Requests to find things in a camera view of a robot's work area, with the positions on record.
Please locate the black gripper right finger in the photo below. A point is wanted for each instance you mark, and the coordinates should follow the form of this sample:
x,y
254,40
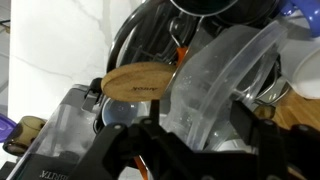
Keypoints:
x,y
246,124

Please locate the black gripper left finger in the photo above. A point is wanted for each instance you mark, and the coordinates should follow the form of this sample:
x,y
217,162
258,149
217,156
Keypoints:
x,y
154,110

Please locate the large clear plastic lunchbox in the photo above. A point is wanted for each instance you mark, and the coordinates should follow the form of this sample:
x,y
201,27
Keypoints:
x,y
232,67

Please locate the round cork lid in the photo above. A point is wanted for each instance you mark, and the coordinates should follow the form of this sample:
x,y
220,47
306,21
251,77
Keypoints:
x,y
136,82

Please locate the wooden cutting board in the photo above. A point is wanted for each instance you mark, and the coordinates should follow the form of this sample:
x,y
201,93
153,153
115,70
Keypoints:
x,y
294,109

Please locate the clear water filter pitcher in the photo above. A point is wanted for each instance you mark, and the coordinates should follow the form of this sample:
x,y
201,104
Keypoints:
x,y
64,139

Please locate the brown tinted glass cup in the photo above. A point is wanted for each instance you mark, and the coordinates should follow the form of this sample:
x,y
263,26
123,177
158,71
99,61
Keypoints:
x,y
23,135

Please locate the white mug blue handle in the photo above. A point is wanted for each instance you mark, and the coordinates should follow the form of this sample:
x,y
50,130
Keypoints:
x,y
300,56

